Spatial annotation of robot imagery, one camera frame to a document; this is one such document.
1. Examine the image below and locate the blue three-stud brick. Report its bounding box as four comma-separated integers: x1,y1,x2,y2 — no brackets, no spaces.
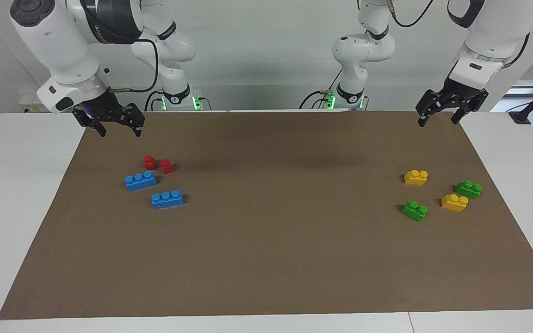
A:
151,191,185,210
124,171,158,191

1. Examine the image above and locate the green two-stud brick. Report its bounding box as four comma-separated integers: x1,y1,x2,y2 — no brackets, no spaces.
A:
455,180,483,200
401,200,428,222

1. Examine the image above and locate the yellow two-stud brick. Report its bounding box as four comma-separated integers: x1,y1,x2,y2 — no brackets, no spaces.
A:
403,170,429,186
440,194,469,212

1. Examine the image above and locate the white power strip box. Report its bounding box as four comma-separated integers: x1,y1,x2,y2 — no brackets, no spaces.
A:
19,90,47,114

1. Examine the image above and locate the brown paper mat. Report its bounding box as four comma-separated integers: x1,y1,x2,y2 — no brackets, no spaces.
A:
0,110,533,321

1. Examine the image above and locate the black right base cable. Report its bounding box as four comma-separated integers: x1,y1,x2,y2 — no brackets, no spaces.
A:
144,90,165,111

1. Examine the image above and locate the black base cable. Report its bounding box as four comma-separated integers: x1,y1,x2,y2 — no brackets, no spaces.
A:
299,69,343,110
144,90,165,111

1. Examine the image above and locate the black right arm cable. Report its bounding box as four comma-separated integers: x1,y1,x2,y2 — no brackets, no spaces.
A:
109,39,159,93

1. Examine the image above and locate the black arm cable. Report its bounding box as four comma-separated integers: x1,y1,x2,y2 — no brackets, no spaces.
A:
109,39,159,93
387,0,435,28

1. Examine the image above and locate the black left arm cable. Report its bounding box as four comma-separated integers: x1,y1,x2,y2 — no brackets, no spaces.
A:
387,0,435,28

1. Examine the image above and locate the black left base cable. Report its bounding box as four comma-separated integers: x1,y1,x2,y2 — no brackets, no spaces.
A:
299,69,343,110

